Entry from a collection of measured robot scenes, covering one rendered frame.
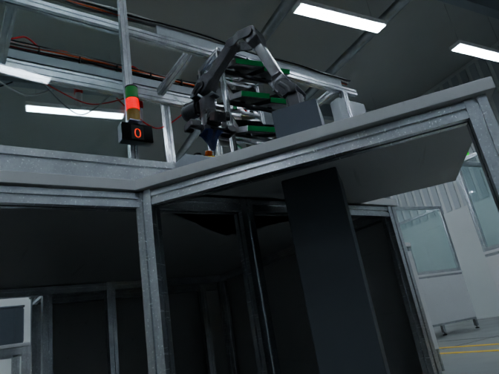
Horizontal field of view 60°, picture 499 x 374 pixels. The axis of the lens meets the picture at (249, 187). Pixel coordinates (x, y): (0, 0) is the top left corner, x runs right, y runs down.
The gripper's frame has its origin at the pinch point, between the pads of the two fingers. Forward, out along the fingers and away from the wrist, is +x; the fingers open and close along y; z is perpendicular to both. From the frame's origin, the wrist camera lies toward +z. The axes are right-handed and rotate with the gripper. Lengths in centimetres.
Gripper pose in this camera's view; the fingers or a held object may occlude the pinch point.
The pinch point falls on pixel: (212, 142)
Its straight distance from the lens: 153.0
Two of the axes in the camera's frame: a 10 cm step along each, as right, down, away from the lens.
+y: 8.2, 0.6, 5.7
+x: 1.5, 9.4, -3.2
